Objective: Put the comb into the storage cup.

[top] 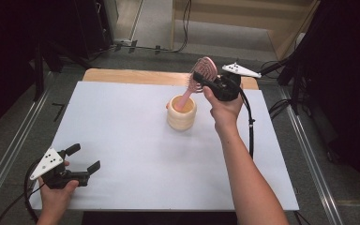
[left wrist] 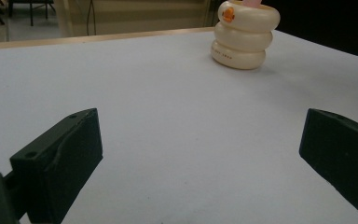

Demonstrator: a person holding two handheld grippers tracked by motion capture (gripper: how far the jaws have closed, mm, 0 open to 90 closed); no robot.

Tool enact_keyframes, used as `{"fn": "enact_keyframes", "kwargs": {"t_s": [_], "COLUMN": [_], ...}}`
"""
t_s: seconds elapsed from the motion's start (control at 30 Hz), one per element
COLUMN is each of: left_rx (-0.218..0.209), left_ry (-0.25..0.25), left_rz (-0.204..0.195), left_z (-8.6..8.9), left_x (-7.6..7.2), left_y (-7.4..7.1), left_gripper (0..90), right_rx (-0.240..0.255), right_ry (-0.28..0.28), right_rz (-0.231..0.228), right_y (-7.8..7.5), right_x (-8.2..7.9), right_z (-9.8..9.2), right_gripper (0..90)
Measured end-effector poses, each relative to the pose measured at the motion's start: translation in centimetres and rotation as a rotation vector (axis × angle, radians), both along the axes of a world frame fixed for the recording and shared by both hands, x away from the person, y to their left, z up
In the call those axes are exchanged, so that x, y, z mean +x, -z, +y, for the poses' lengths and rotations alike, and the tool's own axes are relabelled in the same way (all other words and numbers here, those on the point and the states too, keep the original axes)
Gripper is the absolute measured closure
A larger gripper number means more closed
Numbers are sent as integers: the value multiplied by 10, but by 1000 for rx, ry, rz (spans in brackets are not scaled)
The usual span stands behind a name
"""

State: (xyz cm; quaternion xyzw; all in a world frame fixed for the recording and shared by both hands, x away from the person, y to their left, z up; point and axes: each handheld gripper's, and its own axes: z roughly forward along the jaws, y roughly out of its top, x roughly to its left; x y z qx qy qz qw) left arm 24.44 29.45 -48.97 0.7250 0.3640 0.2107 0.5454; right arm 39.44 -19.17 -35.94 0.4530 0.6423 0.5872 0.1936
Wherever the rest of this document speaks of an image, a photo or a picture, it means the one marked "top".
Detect cream ribbed cup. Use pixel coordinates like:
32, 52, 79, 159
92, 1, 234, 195
165, 95, 198, 131

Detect black hanging cable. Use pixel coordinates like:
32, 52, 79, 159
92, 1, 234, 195
172, 0, 192, 53

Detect black metal stand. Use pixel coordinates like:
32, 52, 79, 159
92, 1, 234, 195
251, 55, 306, 116
31, 39, 92, 101

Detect white board sheet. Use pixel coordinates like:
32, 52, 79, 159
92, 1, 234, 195
29, 81, 300, 212

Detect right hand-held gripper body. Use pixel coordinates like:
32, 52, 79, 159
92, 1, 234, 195
210, 62, 263, 101

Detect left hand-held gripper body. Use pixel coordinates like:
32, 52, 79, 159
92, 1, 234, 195
29, 147, 91, 189

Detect pink hairbrush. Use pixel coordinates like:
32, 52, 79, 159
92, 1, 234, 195
173, 55, 218, 113

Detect white power strip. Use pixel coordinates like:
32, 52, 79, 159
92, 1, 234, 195
113, 38, 133, 47

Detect person's right hand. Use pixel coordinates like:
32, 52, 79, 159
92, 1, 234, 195
202, 86, 244, 132

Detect dark cabinet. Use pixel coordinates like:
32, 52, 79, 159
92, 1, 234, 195
74, 0, 114, 60

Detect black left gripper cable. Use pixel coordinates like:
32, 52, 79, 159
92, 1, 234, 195
0, 158, 45, 225

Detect metal floor rail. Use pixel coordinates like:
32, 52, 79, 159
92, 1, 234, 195
0, 70, 53, 218
277, 85, 345, 225

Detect light wooden furniture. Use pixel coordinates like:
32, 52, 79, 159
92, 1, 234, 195
171, 0, 322, 61

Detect person's left hand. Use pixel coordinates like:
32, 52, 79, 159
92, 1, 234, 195
38, 179, 80, 215

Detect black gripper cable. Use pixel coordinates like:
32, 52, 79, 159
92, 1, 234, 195
0, 158, 45, 225
238, 88, 256, 159

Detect black floor cables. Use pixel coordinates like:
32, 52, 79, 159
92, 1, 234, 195
267, 98, 293, 120

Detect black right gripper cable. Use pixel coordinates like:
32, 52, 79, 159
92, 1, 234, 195
238, 88, 256, 159

